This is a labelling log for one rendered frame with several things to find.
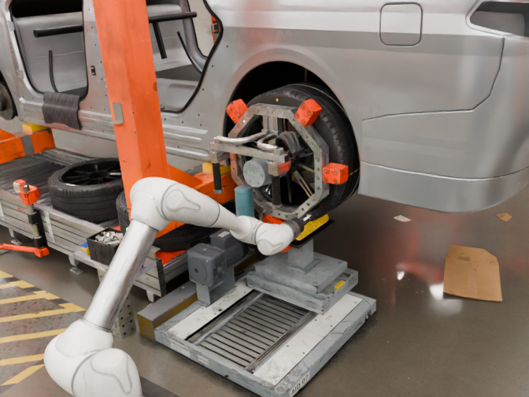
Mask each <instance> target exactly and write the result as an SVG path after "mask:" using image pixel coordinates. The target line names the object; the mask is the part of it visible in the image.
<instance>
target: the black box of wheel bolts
mask: <svg viewBox="0 0 529 397"><path fill-rule="evenodd" d="M125 233H126V232H122V231H120V230H117V229H114V228H110V227H108V228H106V229H104V230H102V231H100V232H98V233H96V234H93V235H92V236H89V237H87V238H86V241H87V245H88V249H89V253H90V257H91V260H93V261H96V262H100V263H102V264H104V265H108V266H109V265H110V263H111V261H112V260H113V257H114V255H115V253H116V252H117V249H118V247H119V245H120V243H121V241H122V239H123V238H124V235H125Z"/></svg>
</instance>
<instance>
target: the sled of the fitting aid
mask: <svg viewBox="0 0 529 397"><path fill-rule="evenodd" d="M357 283H358V271H357V270H354V269H349V268H347V269H346V270H345V271H344V272H343V273H342V274H340V275H339V276H338V277H337V278H336V279H334V280H333V281H332V282H331V283H330V284H329V285H328V286H326V288H324V289H323V290H322V291H321V292H320V293H318V294H315V293H312V292H311V291H306V290H304V289H301V288H298V287H295V286H293V285H290V284H287V283H284V282H282V281H279V280H276V279H273V278H271V277H268V276H265V275H262V274H260V273H256V268H254V269H252V270H251V271H249V272H248V273H247V274H246V286H247V287H249V288H252V289H255V290H258V291H261V292H263V293H265V294H268V295H271V296H274V297H276V298H278V299H282V300H284V301H286V302H290V303H292V304H294V305H297V306H300V307H302V308H305V309H307V310H311V311H313V312H315V313H318V314H321V315H324V314H325V313H326V312H328V311H329V309H330V308H332V307H333V305H334V304H336V303H337V302H338V301H339V300H340V299H341V298H342V297H343V296H344V295H345V294H346V293H347V292H349V291H350V290H351V289H352V288H353V287H354V286H355V285H356V284H357Z"/></svg>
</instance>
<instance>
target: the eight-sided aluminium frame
mask: <svg viewBox="0 0 529 397"><path fill-rule="evenodd" d="M297 111H298V107H293V106H292V107H291V106H278V105H271V104H264V103H258V104H255V105H252V106H250V108H249V109H247V111H246V112H245V113H244V115H243V116H242V118H241V119H240V120H239V122H238V123H237V124H236V125H235V126H234V127H233V129H232V130H231V131H230V133H229V134H228V138H242V135H243V134H244V133H245V132H246V130H247V129H248V128H249V127H250V125H251V124H252V123H253V122H254V121H255V120H256V119H257V117H258V116H259V115H262V116H263V115H268V117H273V116H274V117H280V118H286V119H288V120H289V121H290V123H292V125H293V126H294V127H295V129H296V130H297V131H298V133H299V134H300V135H301V137H302V138H303V139H304V140H305V141H306V142H307V144H308V145H309V146H310V148H311V149H312V150H313V152H314V173H315V193H314V194H313V195H312V196H311V197H310V198H308V199H307V200H306V201H305V202H304V203H303V204H302V205H301V206H299V207H298V208H297V209H294V208H290V207H287V206H282V208H281V209H277V210H276V209H273V208H272V203H271V202H267V201H266V199H265V198H264V196H263V195H262V194H261V193H260V192H259V190H258V189H257V188H256V187H253V186H251V185H250V184H248V183H247V181H246V179H245V177H244V175H243V166H244V155H241V154H234V153H230V160H231V177H232V179H233V180H234V181H235V182H236V183H237V185H238V186H240V185H249V186H251V187H252V188H253V202H254V209H255V210H256V211H257V212H258V213H262V214H263V213H266V214H267V215H270V216H273V217H278V218H282V219H284V220H291V219H292V218H295V217H296V218H300V217H304V216H305V215H306V214H307V213H308V212H309V211H310V210H311V209H312V208H313V207H314V206H315V205H317V204H318V203H319V202H320V201H321V200H323V199H324V198H326V197H327V195H329V189H330V188H329V183H326V182H323V171H322V168H323V167H324V166H325V165H327V164H329V153H330V152H329V146H328V145H327V144H326V141H324V140H323V139H322V137H321V136H320V134H319V133H318V132H317V131H316V129H315V128H314V127H313V126H312V125H311V124H310V125H308V126H306V127H304V126H303V125H302V124H301V123H300V122H299V121H298V120H297V119H296V118H295V117H294V115H295V114H296V112H297Z"/></svg>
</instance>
